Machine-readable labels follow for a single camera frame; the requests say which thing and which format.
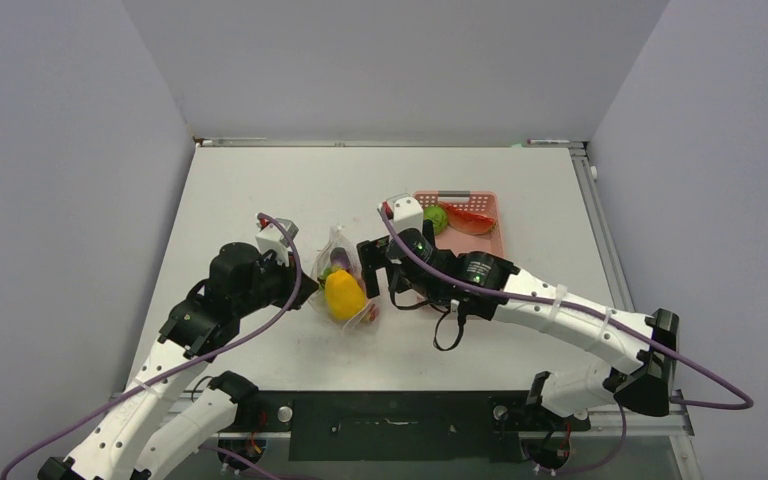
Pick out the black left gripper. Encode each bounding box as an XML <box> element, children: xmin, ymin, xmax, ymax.
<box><xmin>234</xmin><ymin>248</ymin><xmax>318</xmax><ymax>317</ymax></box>

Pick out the purple toy eggplant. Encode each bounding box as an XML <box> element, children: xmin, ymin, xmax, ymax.
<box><xmin>329</xmin><ymin>247</ymin><xmax>351</xmax><ymax>271</ymax></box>

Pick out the green toy grape bunch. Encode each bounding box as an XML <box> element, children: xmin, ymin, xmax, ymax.
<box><xmin>317</xmin><ymin>266</ymin><xmax>339</xmax><ymax>285</ymax></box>

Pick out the yellow toy bell pepper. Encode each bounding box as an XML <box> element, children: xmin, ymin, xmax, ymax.
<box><xmin>324</xmin><ymin>270</ymin><xmax>367</xmax><ymax>322</ymax></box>

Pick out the clear dotted zip top bag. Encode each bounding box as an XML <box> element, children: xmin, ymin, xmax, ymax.
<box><xmin>307</xmin><ymin>225</ymin><xmax>380</xmax><ymax>335</ymax></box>

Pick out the green toy apple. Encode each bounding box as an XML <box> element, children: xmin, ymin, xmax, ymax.
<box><xmin>423</xmin><ymin>205</ymin><xmax>449</xmax><ymax>236</ymax></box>

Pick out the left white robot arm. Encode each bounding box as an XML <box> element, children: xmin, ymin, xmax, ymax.
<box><xmin>37</xmin><ymin>239</ymin><xmax>316</xmax><ymax>479</ymax></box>

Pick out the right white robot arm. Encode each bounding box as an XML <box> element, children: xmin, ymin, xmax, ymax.
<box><xmin>357</xmin><ymin>229</ymin><xmax>679</xmax><ymax>428</ymax></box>

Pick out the red watermelon slice toy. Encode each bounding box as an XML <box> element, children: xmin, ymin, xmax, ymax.
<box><xmin>438</xmin><ymin>203</ymin><xmax>496</xmax><ymax>236</ymax></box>

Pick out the pink perforated plastic basket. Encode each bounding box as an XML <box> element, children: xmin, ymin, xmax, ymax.
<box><xmin>404</xmin><ymin>191</ymin><xmax>504</xmax><ymax>289</ymax></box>

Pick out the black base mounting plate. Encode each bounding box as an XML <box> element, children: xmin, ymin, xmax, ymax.
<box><xmin>220</xmin><ymin>390</ymin><xmax>591</xmax><ymax>463</ymax></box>

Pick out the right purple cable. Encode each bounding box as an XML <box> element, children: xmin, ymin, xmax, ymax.
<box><xmin>378</xmin><ymin>205</ymin><xmax>755</xmax><ymax>411</ymax></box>

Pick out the purple cable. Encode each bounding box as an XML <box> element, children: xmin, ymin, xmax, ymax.
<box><xmin>0</xmin><ymin>212</ymin><xmax>304</xmax><ymax>480</ymax></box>
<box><xmin>378</xmin><ymin>205</ymin><xmax>755</xmax><ymax>411</ymax></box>

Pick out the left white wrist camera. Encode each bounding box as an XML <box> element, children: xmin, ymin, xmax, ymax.
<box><xmin>255</xmin><ymin>214</ymin><xmax>299</xmax><ymax>266</ymax></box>

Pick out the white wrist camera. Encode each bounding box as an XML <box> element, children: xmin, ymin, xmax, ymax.
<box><xmin>378</xmin><ymin>193</ymin><xmax>424</xmax><ymax>237</ymax></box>
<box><xmin>255</xmin><ymin>214</ymin><xmax>299</xmax><ymax>266</ymax></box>

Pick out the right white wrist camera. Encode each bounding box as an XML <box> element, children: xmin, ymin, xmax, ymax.
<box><xmin>378</xmin><ymin>193</ymin><xmax>424</xmax><ymax>237</ymax></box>

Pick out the black looped cable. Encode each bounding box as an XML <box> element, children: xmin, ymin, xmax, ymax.
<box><xmin>432</xmin><ymin>307</ymin><xmax>468</xmax><ymax>352</ymax></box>

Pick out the aluminium table edge rail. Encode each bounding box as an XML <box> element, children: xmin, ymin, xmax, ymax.
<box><xmin>569</xmin><ymin>142</ymin><xmax>636</xmax><ymax>311</ymax></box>

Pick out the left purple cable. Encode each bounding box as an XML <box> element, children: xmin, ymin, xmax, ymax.
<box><xmin>0</xmin><ymin>212</ymin><xmax>304</xmax><ymax>480</ymax></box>

